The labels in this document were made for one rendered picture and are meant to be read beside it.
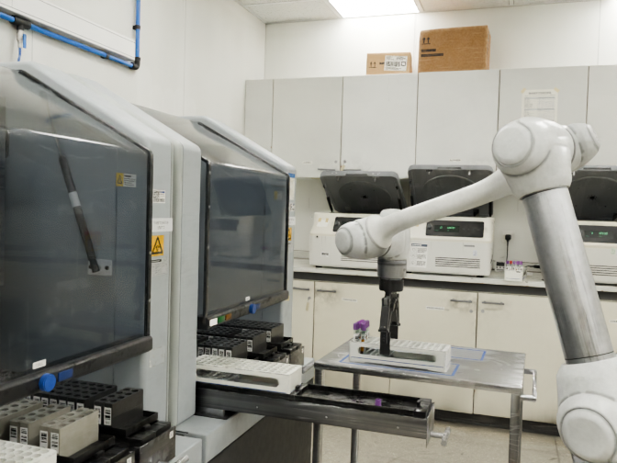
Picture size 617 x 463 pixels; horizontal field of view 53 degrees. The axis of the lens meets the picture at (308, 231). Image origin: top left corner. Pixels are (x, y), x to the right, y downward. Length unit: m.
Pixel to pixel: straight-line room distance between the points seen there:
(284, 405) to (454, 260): 2.39
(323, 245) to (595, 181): 1.69
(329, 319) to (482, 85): 1.78
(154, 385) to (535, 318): 2.73
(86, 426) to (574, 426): 0.96
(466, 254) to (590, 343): 2.44
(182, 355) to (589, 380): 0.93
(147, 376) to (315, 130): 3.09
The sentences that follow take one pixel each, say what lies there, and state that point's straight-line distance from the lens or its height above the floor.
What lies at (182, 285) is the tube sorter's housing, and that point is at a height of 1.09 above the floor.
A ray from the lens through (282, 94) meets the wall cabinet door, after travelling 4.45.
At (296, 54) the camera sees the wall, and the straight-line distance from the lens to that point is 4.85.
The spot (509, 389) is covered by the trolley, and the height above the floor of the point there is 0.81.
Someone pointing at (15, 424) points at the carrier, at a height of 0.87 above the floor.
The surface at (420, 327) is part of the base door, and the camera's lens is 3.89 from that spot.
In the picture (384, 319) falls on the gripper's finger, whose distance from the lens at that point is 1.86.
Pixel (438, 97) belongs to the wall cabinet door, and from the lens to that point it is 4.18.
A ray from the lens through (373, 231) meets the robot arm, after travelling 1.71.
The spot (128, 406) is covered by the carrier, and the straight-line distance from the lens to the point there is 1.40.
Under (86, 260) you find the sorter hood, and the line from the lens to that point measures 1.23.
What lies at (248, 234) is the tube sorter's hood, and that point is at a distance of 1.86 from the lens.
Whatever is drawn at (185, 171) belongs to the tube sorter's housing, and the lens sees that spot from 1.55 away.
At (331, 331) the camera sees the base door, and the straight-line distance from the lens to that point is 4.02.
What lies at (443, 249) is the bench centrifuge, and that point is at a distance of 3.83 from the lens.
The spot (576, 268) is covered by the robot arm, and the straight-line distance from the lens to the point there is 1.43.
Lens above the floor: 1.29
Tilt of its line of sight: 2 degrees down
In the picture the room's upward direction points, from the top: 2 degrees clockwise
